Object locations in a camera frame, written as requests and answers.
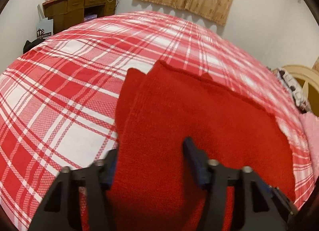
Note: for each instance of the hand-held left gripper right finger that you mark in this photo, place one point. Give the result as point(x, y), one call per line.
point(197, 163)

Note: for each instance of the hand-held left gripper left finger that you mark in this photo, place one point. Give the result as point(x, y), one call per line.
point(111, 171)

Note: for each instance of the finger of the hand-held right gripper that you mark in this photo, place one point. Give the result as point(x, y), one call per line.
point(284, 201)

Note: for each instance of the red knitted sweater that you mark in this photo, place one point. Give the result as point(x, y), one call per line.
point(199, 111)

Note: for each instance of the pink fluffy blanket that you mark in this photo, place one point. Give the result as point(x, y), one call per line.
point(311, 136)

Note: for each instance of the red plaid bed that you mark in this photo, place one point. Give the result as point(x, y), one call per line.
point(62, 91)

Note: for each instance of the patterned white pillow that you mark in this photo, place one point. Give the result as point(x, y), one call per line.
point(292, 89)

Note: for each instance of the cream wooden headboard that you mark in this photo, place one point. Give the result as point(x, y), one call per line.
point(307, 76)

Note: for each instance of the black bag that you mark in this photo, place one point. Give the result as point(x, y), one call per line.
point(31, 45)

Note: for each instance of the blue box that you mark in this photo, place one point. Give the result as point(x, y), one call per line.
point(90, 17)

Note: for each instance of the white printed paper bag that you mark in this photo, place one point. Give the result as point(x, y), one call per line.
point(44, 28)

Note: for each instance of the brown wooden desk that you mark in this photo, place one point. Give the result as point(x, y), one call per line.
point(72, 9)

